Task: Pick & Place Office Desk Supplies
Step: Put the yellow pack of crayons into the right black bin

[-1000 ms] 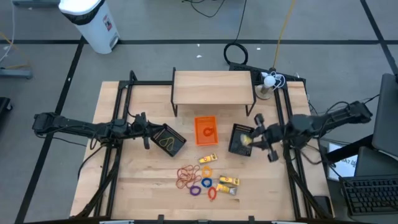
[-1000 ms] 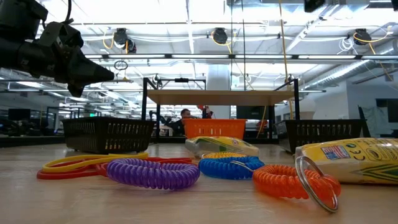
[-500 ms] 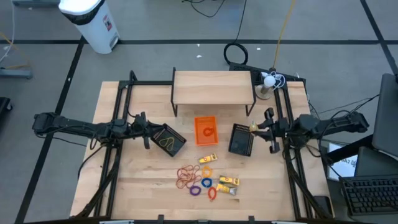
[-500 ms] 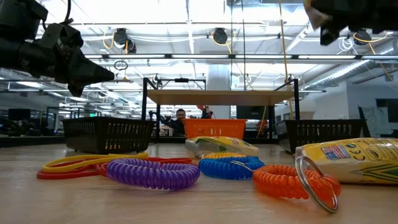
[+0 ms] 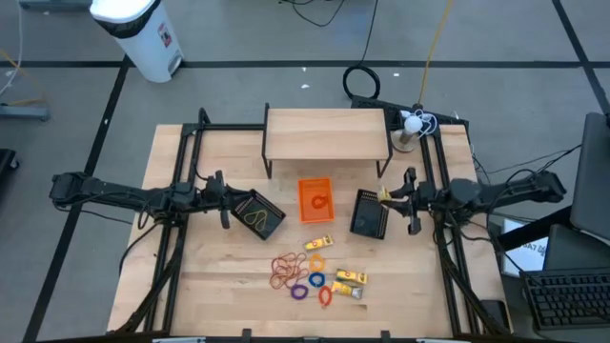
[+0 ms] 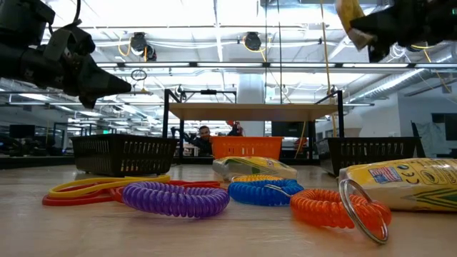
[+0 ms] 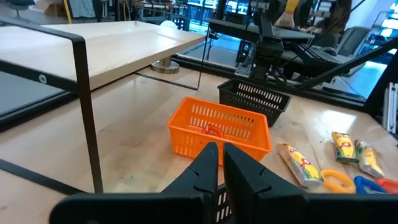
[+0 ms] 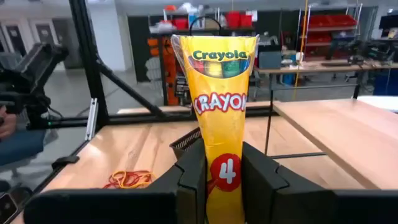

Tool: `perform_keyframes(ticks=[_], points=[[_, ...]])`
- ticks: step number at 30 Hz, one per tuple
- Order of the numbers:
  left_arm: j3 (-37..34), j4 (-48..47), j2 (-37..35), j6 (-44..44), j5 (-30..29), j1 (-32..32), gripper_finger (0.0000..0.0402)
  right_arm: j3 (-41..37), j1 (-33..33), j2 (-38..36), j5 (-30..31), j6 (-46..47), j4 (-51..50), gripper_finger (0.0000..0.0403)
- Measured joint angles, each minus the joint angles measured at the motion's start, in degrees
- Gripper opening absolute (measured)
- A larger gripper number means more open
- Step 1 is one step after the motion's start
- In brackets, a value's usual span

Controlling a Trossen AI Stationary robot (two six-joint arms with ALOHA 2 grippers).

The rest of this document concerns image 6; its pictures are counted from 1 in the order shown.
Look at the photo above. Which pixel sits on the blue coil wristband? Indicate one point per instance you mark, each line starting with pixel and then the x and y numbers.
pixel 250 194

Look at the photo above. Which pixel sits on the black background monitor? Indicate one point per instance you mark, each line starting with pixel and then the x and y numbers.
pixel 21 131

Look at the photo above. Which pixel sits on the orange plastic basket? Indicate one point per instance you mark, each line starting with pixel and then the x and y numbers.
pixel 246 147

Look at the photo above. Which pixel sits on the orange coil wristband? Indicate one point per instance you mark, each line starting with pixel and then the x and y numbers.
pixel 314 210

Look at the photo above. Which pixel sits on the yellow coil wristband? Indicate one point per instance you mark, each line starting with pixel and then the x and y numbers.
pixel 255 177

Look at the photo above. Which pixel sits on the wooden shelf riser black legs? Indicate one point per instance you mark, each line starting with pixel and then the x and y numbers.
pixel 250 111

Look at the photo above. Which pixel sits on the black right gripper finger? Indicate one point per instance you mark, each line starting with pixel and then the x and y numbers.
pixel 387 28

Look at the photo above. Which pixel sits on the long ceiling light bar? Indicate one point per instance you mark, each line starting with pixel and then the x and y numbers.
pixel 214 65

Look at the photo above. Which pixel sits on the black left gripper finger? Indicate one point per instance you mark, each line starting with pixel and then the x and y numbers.
pixel 112 96
pixel 103 82

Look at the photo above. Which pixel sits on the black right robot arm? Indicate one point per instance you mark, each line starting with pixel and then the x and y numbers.
pixel 450 25

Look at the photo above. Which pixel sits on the black plastic basket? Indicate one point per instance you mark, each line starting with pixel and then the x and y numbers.
pixel 375 153
pixel 121 153

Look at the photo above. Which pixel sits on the yellow rubber band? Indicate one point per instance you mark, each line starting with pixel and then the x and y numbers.
pixel 89 186

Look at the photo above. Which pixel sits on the person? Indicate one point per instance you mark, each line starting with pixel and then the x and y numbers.
pixel 204 133

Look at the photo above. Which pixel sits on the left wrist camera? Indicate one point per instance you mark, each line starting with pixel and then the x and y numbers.
pixel 68 39

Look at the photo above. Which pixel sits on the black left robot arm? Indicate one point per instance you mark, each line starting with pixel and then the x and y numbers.
pixel 21 18

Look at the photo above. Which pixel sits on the purple coil wristband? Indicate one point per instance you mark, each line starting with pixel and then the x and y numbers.
pixel 175 200

